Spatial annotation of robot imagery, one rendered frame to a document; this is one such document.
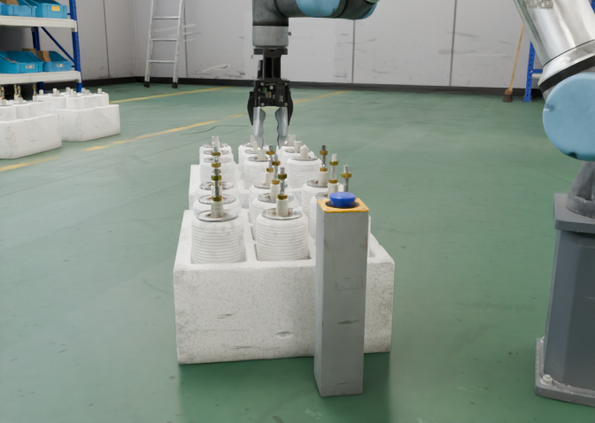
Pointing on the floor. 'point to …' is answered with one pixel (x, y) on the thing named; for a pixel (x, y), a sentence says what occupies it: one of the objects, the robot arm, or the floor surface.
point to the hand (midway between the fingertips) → (270, 142)
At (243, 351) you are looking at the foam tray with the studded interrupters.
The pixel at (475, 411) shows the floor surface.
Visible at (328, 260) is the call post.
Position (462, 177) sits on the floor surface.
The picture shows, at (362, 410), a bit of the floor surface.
